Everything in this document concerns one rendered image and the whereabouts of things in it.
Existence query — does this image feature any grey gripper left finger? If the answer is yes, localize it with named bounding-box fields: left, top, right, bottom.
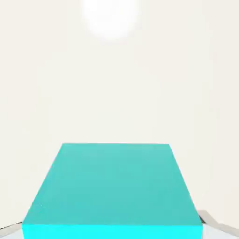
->
left=0, top=221, right=24, bottom=239

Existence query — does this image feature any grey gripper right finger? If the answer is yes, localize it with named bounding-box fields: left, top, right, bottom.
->
left=197, top=210, right=239, bottom=239

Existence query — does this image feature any small cyan cube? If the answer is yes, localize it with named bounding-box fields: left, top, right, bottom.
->
left=21, top=142, right=204, bottom=239

